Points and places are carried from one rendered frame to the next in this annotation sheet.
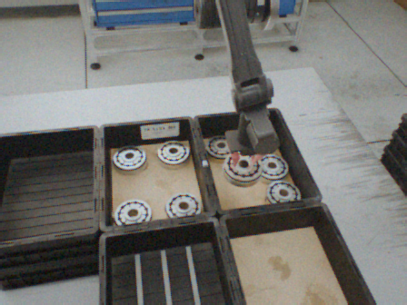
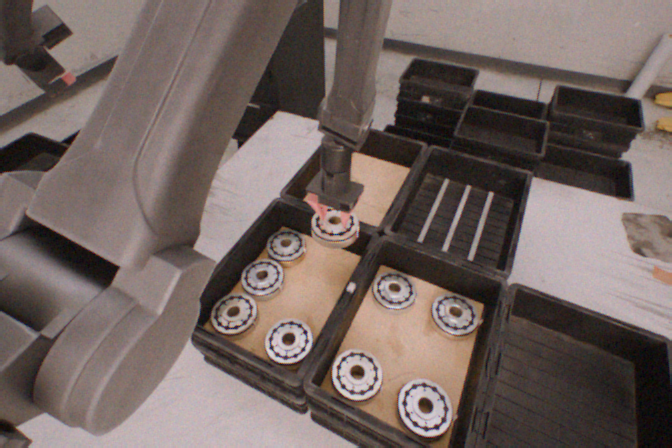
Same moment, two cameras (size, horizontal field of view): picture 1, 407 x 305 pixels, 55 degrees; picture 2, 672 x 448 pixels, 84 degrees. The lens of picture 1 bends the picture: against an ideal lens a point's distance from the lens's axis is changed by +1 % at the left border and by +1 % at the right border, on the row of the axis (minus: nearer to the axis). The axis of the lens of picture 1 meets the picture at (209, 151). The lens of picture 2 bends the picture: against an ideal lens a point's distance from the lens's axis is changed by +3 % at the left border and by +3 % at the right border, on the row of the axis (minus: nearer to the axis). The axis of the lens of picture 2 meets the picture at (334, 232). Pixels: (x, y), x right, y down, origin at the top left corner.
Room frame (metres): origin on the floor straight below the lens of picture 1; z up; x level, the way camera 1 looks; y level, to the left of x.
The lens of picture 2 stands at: (1.08, 0.25, 1.61)
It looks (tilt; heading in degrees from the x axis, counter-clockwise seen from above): 49 degrees down; 220
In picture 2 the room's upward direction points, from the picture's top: straight up
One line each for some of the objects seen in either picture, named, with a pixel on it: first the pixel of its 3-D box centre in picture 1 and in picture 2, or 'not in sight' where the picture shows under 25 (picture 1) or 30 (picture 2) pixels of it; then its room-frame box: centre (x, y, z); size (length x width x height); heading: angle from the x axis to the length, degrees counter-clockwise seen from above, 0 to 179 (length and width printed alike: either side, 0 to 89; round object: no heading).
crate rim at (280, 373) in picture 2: (252, 156); (286, 274); (0.80, -0.13, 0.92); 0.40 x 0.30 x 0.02; 14
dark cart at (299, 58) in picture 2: not in sight; (273, 79); (-0.41, -1.52, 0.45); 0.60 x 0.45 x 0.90; 16
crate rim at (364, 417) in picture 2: (153, 168); (414, 330); (0.72, 0.16, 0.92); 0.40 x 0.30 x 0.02; 14
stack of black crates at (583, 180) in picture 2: not in sight; (565, 195); (-0.70, 0.26, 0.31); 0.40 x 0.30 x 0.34; 106
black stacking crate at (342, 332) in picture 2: (153, 179); (410, 340); (0.72, 0.16, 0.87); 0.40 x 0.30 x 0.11; 14
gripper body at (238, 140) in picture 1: (249, 132); (335, 179); (0.67, -0.09, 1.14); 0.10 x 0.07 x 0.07; 105
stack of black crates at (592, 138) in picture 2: not in sight; (574, 142); (-1.09, 0.16, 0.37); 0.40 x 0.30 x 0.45; 106
